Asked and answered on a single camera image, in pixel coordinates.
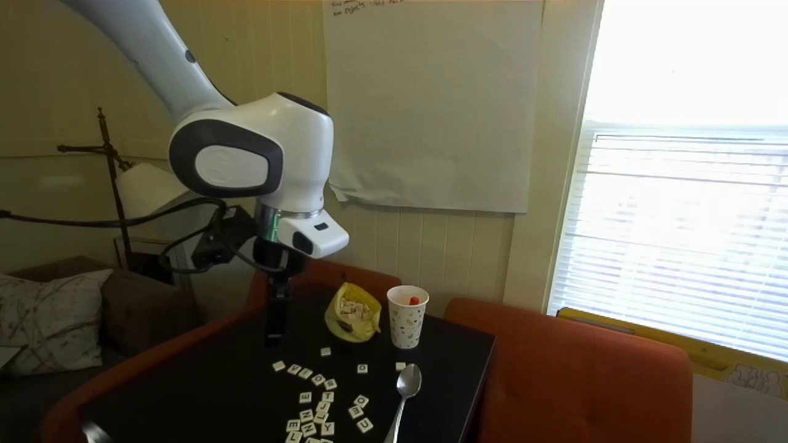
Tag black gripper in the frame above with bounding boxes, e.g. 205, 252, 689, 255
255, 239, 308, 340

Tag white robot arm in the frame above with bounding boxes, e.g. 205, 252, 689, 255
63, 0, 351, 341

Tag yellow crumpled snack bag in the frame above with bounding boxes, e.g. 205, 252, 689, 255
325, 284, 383, 345

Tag black tray table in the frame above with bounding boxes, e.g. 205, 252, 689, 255
81, 295, 492, 443

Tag white patterned paper cup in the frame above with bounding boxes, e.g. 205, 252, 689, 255
386, 285, 432, 349

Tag letter tile U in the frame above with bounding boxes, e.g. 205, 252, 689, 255
354, 393, 370, 409

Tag brown cushion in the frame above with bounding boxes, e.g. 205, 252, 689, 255
101, 270, 201, 354

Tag letter tile E lower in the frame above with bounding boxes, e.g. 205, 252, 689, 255
347, 407, 364, 418

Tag silver metal spoon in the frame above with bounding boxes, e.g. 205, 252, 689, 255
385, 365, 425, 443

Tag letter tile O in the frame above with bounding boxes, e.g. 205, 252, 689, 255
358, 418, 374, 434

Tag white lamp shade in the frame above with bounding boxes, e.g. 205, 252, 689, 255
116, 162, 187, 220

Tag white patterned pillow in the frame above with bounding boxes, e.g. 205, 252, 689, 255
0, 270, 111, 376

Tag orange armchair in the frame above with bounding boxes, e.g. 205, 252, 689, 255
41, 261, 693, 443

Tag white window blinds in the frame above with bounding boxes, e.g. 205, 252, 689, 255
550, 124, 788, 362

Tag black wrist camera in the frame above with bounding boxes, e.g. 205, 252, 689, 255
193, 208, 256, 270

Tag black cable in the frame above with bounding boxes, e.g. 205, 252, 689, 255
0, 194, 218, 232

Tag white paper wall sheet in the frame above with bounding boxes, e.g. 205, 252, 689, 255
322, 0, 545, 213

